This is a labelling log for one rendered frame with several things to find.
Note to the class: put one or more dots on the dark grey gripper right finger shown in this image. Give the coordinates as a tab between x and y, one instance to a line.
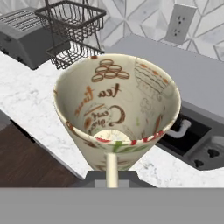
132	179

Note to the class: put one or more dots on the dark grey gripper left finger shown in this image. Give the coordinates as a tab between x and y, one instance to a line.
92	179

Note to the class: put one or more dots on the cream printed stemmed glass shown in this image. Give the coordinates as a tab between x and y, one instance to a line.
116	99

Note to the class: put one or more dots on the white sink tap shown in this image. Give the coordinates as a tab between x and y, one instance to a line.
180	129

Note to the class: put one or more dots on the grey sink basin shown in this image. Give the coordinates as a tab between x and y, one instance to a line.
192	143

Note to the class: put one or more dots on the grey toaster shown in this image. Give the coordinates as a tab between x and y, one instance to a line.
21	38

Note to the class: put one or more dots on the white wall power outlet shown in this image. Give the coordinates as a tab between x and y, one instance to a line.
180	24

